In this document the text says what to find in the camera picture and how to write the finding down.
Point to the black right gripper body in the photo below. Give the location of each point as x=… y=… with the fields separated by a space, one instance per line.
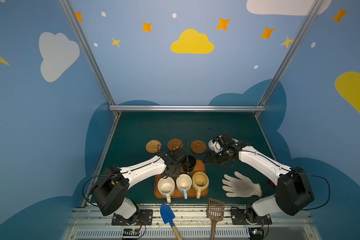
x=219 y=154

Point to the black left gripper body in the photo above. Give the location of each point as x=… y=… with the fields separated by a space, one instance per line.
x=173 y=168

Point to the grey white woven coaster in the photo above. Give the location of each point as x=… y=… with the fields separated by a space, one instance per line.
x=214 y=146

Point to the black mug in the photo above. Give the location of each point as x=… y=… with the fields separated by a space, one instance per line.
x=189 y=164

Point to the brown wooden round coaster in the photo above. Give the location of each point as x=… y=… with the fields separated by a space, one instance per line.
x=173 y=144

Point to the woven rattan round coaster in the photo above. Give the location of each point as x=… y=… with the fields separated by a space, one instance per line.
x=153 y=146

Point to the white cream mug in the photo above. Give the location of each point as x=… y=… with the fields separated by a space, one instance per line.
x=166 y=187

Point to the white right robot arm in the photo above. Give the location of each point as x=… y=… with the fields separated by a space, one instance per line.
x=293 y=189

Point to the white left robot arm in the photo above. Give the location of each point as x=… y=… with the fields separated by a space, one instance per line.
x=111 y=188

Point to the white light-blue mug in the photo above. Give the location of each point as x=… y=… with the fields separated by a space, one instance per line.
x=184 y=184

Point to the orange rectangular serving tray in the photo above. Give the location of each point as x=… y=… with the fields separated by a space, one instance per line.
x=192 y=193

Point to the white knitted work glove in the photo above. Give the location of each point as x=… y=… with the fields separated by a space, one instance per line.
x=240 y=186

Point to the beige yellow mug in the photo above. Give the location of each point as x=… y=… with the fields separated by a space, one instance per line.
x=200 y=183

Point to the brown slotted spatula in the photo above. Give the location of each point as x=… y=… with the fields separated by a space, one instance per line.
x=215 y=212

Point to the blue toy shovel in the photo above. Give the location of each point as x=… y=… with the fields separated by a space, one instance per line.
x=167 y=217

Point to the right green circuit board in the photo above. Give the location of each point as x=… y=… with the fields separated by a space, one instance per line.
x=256 y=234

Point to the green circuit board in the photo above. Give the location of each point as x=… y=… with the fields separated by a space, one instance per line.
x=256 y=234
x=130 y=234

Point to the left green circuit board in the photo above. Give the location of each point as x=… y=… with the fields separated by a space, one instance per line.
x=130 y=234

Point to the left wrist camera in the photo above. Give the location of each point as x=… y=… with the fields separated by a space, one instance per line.
x=178 y=155

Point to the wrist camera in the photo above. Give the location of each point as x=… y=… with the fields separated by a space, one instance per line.
x=225 y=140
x=178 y=155

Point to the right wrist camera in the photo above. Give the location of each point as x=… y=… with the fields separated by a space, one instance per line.
x=225 y=140

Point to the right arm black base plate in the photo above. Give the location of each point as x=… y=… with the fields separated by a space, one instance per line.
x=248 y=217

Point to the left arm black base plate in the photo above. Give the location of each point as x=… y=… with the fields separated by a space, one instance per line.
x=139 y=217

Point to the front aluminium rail bed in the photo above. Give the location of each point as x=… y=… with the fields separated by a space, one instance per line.
x=192 y=223

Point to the horizontal aluminium frame rail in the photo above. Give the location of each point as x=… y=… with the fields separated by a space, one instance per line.
x=137 y=108

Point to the right aluminium frame post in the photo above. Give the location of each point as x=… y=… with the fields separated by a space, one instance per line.
x=299 y=37

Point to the aluminium frame post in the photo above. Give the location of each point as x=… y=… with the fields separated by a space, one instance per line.
x=75 y=24
x=299 y=37

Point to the left aluminium frame post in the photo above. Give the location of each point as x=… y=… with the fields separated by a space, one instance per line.
x=75 y=24

